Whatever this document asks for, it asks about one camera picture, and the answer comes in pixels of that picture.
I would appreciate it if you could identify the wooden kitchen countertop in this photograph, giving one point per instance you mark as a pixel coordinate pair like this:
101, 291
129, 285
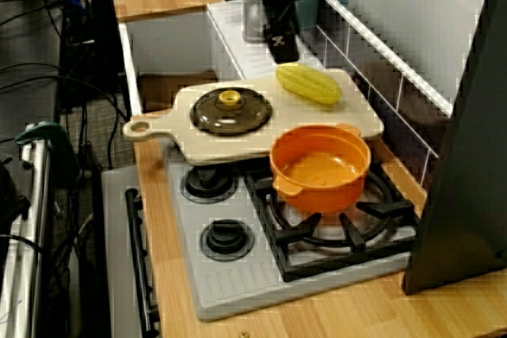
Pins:
356, 314

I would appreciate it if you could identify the light wooden cutting board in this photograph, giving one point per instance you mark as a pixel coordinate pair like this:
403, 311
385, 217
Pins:
158, 128

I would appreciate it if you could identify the dark glass lid yellow knob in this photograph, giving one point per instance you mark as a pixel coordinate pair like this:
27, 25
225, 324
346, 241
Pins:
245, 121

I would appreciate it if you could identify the aluminium frame rail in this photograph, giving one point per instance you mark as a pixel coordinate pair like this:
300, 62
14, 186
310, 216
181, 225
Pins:
35, 195

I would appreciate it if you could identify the white oven cabinet front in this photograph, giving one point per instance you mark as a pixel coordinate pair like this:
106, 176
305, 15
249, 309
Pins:
119, 274

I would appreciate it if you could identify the black burner grate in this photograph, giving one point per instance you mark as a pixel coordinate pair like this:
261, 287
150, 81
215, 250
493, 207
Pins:
396, 208

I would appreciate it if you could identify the green clamp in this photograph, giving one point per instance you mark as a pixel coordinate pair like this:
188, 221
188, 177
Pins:
47, 130

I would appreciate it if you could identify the dark tile backsplash white rail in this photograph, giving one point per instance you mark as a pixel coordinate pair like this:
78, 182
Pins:
396, 116

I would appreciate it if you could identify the grey toy faucet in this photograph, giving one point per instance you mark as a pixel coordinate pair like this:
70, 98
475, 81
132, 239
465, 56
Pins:
251, 17

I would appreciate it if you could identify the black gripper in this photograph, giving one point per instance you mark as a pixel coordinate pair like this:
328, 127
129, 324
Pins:
281, 15

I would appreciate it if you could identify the brass screw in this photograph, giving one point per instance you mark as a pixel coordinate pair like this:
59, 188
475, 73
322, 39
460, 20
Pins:
243, 334

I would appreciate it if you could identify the orange toy pot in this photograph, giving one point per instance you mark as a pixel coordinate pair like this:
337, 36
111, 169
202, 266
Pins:
321, 195

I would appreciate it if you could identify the black computer tower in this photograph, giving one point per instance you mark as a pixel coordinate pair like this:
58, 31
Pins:
103, 37

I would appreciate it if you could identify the yellow toy corn cob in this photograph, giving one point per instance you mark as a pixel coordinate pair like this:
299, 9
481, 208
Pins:
309, 84

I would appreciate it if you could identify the white sink basin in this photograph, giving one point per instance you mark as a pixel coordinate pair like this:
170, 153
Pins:
170, 45

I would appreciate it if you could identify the grey stove top plate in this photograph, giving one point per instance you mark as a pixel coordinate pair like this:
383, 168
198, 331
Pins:
237, 282

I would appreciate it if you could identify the black slanted panel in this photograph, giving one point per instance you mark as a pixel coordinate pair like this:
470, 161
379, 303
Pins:
459, 195

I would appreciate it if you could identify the black stove knob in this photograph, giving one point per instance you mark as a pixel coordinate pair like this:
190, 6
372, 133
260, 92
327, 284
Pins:
208, 185
226, 240

